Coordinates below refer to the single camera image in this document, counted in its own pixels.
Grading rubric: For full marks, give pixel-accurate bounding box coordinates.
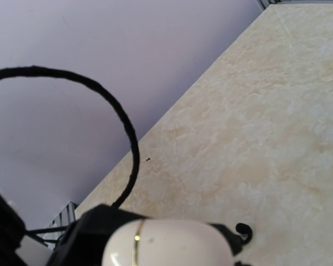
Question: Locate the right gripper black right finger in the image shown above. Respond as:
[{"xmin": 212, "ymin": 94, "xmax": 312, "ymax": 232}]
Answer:
[{"xmin": 210, "ymin": 223, "xmax": 245, "ymax": 257}]

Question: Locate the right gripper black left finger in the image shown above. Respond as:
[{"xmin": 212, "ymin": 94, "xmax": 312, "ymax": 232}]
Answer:
[{"xmin": 46, "ymin": 204, "xmax": 144, "ymax": 265}]

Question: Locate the white earbud charging case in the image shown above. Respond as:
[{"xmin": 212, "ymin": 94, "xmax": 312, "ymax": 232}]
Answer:
[{"xmin": 102, "ymin": 219, "xmax": 234, "ymax": 266}]

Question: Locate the black earbud right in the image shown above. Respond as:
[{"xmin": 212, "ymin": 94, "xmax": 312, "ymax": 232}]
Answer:
[{"xmin": 235, "ymin": 223, "xmax": 253, "ymax": 245}]

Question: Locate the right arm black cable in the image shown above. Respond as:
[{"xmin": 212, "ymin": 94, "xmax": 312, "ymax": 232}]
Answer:
[{"xmin": 0, "ymin": 65, "xmax": 141, "ymax": 208}]

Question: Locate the right aluminium frame post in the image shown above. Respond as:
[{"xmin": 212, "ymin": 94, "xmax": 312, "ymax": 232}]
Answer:
[{"xmin": 257, "ymin": 0, "xmax": 282, "ymax": 9}]

